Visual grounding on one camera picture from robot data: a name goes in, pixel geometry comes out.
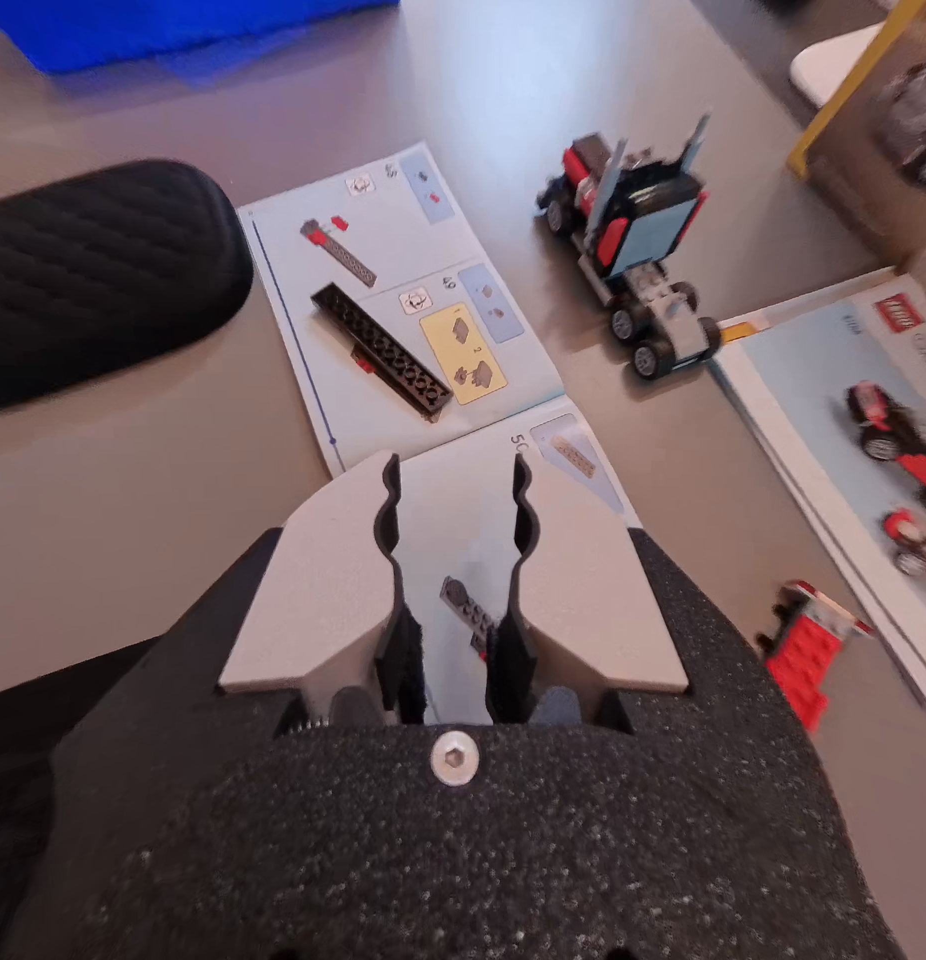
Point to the black red lego truck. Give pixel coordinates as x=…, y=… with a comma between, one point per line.
x=635, y=240

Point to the car cover instruction booklet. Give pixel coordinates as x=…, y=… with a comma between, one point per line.
x=808, y=375

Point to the long black lego plate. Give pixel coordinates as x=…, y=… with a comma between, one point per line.
x=380, y=349

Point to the yellow mark instruction booklet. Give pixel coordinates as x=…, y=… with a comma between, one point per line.
x=740, y=330

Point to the grey red lego assembly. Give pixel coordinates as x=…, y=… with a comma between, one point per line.
x=804, y=652

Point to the black quilted wrist pad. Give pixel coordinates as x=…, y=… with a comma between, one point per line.
x=20, y=750
x=95, y=277

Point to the large blue plastic bin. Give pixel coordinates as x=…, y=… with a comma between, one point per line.
x=170, y=30

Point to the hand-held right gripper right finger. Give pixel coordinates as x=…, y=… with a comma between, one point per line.
x=598, y=600

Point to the white round object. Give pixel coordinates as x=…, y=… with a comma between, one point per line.
x=830, y=67

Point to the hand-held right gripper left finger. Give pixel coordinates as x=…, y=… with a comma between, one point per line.
x=320, y=600

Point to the grey desk mat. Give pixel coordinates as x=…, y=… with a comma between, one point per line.
x=748, y=37

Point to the lego set box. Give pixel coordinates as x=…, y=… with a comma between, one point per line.
x=868, y=150

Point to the open lego instruction booklet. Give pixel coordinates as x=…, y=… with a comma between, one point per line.
x=463, y=240

